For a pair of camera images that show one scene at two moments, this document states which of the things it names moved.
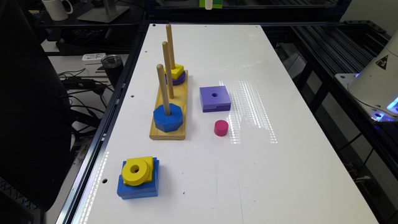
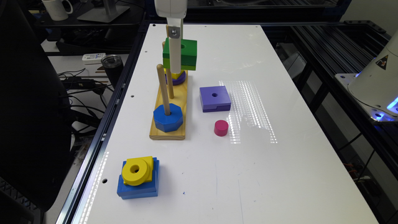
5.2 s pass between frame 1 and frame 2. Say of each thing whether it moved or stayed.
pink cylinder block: stayed
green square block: moved
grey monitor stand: stayed
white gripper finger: moved
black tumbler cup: stayed
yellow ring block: stayed
